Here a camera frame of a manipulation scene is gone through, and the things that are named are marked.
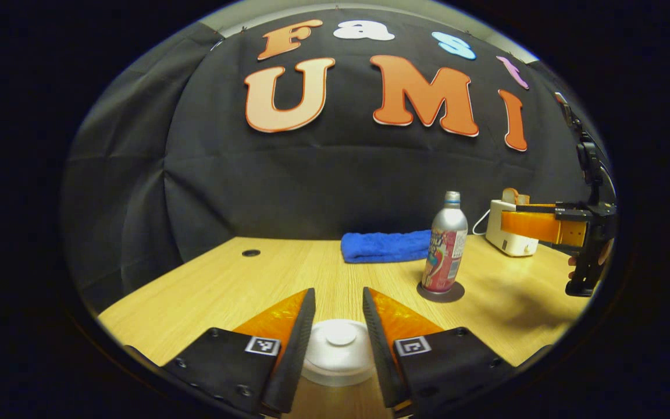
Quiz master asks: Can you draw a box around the white toaster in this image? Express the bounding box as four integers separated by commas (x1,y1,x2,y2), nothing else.
485,200,539,257

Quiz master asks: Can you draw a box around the dark brown round coaster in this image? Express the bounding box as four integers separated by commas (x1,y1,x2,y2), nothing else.
416,281,465,303

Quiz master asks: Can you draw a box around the silver water bottle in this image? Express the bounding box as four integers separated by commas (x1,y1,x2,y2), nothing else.
421,191,469,294

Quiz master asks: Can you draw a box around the dark grey side cloth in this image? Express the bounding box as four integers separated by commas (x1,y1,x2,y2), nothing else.
62,23,225,318

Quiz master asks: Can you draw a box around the blue folded towel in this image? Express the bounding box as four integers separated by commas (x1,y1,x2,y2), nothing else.
341,230,433,264

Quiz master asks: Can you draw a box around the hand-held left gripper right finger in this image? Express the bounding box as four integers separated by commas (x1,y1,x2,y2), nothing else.
362,287,516,417

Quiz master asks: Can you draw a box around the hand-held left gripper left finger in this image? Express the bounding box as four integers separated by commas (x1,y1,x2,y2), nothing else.
163,288,316,417

